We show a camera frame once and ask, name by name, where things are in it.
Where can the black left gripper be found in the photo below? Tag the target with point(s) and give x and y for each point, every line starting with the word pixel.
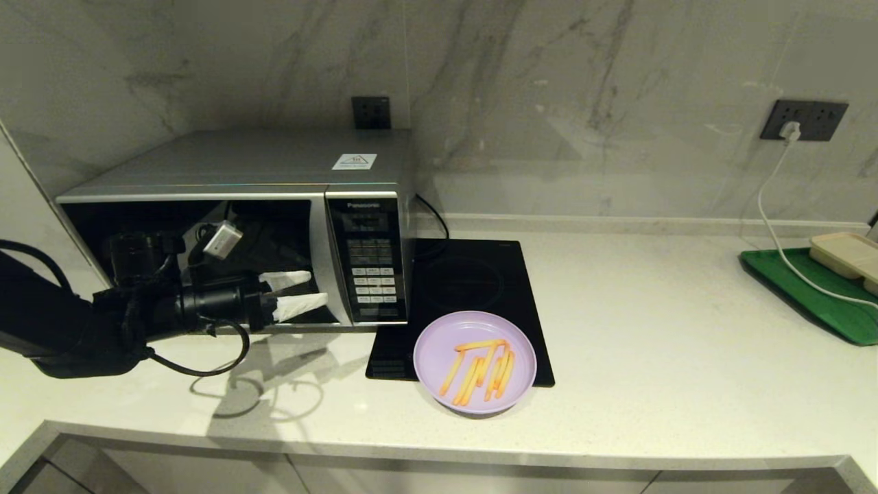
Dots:
pixel 230 302

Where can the purple round plate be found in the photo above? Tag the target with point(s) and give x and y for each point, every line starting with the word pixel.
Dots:
pixel 439 343

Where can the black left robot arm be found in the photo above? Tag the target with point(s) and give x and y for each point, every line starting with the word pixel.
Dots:
pixel 62 322

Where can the silver Panasonic microwave oven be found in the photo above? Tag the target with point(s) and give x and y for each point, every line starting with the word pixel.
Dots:
pixel 260 159

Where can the white triangle warning sticker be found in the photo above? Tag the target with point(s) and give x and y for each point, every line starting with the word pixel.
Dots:
pixel 354 161

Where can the yellow french fry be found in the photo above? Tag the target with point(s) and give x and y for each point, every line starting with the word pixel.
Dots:
pixel 508 372
pixel 491 375
pixel 466 382
pixel 501 375
pixel 452 374
pixel 477 375
pixel 480 346

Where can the black induction cooktop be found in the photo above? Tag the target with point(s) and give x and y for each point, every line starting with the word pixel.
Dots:
pixel 473 281

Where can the grey cabinet door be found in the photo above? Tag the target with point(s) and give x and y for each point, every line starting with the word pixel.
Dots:
pixel 473 477
pixel 741 482

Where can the white power plug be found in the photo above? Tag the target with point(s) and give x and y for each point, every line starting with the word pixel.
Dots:
pixel 789 131

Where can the green plastic tray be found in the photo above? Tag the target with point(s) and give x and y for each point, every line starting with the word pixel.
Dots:
pixel 837 315

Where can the beige food container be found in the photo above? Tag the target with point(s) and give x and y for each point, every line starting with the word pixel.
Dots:
pixel 845 254

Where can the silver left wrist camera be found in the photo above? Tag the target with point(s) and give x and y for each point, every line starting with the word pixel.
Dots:
pixel 223 240

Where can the black wall socket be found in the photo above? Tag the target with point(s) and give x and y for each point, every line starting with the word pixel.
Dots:
pixel 827 121
pixel 371 112
pixel 774 114

